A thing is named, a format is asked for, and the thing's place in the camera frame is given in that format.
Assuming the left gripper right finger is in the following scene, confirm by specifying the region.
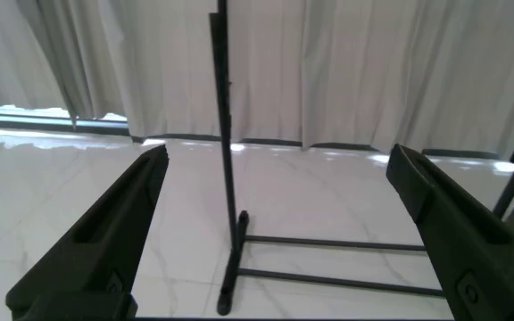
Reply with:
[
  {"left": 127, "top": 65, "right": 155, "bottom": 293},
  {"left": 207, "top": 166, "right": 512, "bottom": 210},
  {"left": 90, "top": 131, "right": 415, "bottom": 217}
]
[{"left": 385, "top": 143, "right": 514, "bottom": 321}]

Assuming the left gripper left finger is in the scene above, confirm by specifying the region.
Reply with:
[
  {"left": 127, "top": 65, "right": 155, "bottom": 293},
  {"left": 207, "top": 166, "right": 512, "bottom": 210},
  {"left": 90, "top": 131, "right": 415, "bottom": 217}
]
[{"left": 5, "top": 144, "right": 170, "bottom": 321}]

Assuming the black clothes rack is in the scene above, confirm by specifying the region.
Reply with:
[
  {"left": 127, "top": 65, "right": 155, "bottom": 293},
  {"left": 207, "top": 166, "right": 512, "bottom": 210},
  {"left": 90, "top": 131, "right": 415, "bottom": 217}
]
[{"left": 209, "top": 0, "right": 514, "bottom": 317}]

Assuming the window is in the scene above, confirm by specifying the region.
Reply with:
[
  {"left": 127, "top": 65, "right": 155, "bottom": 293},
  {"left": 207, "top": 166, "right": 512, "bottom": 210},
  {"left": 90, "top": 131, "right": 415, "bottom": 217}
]
[{"left": 0, "top": 101, "right": 131, "bottom": 137}]

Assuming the white curtain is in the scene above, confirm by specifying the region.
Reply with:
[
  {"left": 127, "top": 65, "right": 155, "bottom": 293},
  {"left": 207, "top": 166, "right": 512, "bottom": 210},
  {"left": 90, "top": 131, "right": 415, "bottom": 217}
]
[
  {"left": 0, "top": 0, "right": 79, "bottom": 130},
  {"left": 15, "top": 0, "right": 514, "bottom": 160}
]

